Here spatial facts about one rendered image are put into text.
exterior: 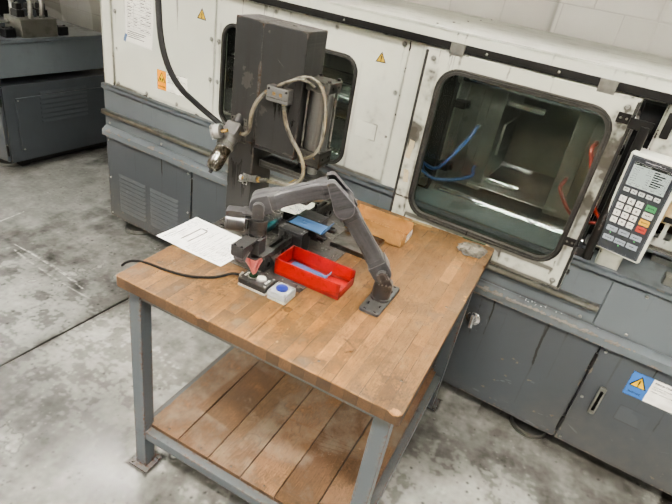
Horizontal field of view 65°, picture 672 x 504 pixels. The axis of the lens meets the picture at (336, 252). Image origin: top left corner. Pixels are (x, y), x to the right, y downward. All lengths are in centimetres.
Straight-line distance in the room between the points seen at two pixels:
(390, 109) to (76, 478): 196
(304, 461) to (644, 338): 142
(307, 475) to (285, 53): 147
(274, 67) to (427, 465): 176
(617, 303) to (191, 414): 175
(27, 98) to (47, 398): 265
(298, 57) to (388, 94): 72
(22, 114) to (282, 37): 319
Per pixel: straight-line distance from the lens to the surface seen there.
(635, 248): 216
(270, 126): 187
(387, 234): 211
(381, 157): 246
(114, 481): 236
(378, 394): 144
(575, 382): 259
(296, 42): 177
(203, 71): 300
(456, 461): 259
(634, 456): 278
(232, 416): 224
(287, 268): 177
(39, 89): 476
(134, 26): 333
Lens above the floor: 189
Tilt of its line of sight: 30 degrees down
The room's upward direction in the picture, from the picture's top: 10 degrees clockwise
